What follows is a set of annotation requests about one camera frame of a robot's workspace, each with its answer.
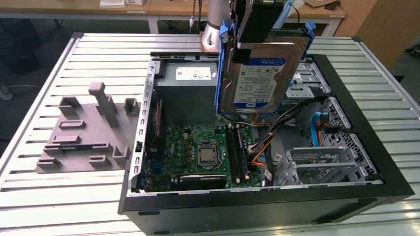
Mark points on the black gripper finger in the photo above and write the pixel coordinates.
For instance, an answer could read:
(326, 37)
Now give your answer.
(253, 22)

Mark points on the hard disk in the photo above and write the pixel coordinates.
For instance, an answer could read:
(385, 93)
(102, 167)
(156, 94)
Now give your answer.
(256, 86)

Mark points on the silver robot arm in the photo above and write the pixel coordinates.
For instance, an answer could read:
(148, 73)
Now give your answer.
(209, 37)

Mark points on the metal disk bay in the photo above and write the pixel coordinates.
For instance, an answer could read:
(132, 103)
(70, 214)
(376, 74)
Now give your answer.
(322, 166)

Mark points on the brown cardboard piece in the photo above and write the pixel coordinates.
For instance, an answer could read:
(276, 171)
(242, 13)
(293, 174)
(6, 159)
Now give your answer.
(320, 2)

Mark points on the blue drive latch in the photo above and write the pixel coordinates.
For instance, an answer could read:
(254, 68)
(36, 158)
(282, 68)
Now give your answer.
(292, 82)

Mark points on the metal optical drive cage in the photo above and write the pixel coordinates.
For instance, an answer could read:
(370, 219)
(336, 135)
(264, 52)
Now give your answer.
(305, 91)

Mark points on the small white box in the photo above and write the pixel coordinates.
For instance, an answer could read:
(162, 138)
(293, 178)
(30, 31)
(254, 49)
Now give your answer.
(136, 2)

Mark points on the grey power supply unit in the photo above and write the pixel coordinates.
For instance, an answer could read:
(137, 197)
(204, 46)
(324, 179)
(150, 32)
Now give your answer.
(182, 103)

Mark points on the white papers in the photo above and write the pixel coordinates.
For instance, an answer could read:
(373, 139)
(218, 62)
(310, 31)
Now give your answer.
(110, 3)

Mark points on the wooden desk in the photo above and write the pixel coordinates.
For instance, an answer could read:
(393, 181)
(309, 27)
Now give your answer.
(97, 11)

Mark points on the green motherboard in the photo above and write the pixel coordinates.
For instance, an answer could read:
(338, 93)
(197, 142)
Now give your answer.
(182, 137)

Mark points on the black RAM slot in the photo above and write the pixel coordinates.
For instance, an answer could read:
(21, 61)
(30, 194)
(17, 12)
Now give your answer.
(230, 152)

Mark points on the silver CPU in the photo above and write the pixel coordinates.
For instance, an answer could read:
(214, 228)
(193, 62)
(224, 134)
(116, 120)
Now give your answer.
(206, 155)

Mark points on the black CPU socket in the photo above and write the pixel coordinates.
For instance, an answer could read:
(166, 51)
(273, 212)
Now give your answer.
(208, 168)

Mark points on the black graphics card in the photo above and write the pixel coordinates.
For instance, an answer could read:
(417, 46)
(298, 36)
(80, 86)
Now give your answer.
(200, 181)

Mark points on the black office chair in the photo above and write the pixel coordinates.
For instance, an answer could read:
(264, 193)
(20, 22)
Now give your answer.
(18, 64)

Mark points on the grey parts rack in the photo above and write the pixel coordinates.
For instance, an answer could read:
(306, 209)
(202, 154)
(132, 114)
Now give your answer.
(88, 157)

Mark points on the black PC case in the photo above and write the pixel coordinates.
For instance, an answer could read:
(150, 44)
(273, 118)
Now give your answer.
(229, 211)

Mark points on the grey stand foot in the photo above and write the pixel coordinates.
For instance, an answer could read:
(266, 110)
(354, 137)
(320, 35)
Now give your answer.
(5, 93)

